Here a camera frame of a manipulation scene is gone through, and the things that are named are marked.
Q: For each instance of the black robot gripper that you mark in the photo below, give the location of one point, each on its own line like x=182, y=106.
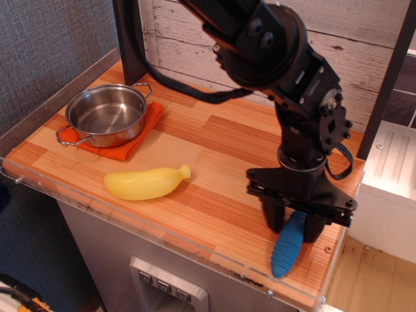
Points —
x=310, y=192

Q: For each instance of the blue handled metal spoon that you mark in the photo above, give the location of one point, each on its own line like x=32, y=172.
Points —
x=288, y=245

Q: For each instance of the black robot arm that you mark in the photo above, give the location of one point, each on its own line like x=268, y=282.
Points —
x=264, y=47

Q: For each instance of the yellow object at corner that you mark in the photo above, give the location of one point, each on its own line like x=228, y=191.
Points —
x=33, y=306

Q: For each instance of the clear acrylic table guard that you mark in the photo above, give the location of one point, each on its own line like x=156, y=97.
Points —
x=209, y=219

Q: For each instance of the yellow toy banana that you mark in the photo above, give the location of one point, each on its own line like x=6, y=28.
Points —
x=145, y=184

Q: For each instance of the silver toy fridge cabinet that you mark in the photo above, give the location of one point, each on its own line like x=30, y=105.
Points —
x=139, y=266

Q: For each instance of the orange cloth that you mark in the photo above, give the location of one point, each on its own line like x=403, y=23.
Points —
x=117, y=146

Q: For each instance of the stainless steel pot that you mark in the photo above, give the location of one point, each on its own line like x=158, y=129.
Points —
x=108, y=109

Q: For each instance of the dark vertical frame post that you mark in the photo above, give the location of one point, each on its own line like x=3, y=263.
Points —
x=395, y=64

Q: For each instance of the dark left frame post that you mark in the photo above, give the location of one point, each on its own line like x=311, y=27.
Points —
x=130, y=39

